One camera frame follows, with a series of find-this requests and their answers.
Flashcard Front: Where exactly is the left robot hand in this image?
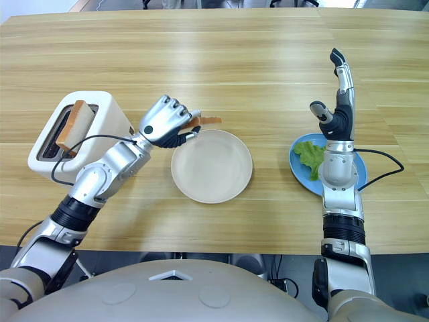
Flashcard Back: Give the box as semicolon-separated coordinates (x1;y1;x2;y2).
138;95;202;149

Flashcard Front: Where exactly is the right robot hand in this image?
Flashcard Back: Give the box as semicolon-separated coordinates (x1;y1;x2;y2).
309;48;356;142

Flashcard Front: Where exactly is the green lettuce leaf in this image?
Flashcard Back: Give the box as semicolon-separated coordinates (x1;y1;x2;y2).
294;140;327;182

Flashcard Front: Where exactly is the blue plate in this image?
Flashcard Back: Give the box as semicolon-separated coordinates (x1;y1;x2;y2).
289;133;369;197

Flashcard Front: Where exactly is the cream toaster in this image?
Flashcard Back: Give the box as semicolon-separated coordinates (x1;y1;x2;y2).
27;91;135;184

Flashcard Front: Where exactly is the cream plate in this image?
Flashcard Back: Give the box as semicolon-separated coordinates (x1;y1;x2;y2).
170;129;254;205

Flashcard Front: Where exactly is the robot body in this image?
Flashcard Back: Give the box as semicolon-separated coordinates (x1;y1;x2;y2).
6;258;324;322

